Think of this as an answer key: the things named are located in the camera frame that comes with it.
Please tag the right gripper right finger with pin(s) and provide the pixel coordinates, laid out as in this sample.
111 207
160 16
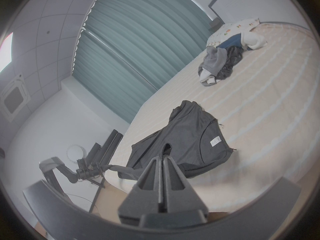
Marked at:
178 186

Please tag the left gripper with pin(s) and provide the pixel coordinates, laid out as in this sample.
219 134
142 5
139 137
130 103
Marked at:
88 171

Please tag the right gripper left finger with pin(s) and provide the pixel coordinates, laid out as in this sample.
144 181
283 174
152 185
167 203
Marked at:
146 184

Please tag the black T-shirt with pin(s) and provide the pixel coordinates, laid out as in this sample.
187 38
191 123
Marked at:
190 134

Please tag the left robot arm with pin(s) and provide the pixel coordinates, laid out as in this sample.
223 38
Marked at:
65 173

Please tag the pile of clothes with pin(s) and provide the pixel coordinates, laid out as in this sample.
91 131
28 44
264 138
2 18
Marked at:
220 61

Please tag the ceiling air conditioner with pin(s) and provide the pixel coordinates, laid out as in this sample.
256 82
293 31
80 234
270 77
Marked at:
13 99

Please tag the blue-green curtain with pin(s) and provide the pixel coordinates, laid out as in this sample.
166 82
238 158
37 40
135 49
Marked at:
140 46

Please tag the ceiling light panel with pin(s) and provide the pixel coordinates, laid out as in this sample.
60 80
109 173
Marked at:
6 51

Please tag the white printed pillow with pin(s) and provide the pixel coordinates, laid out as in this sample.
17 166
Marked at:
225 32

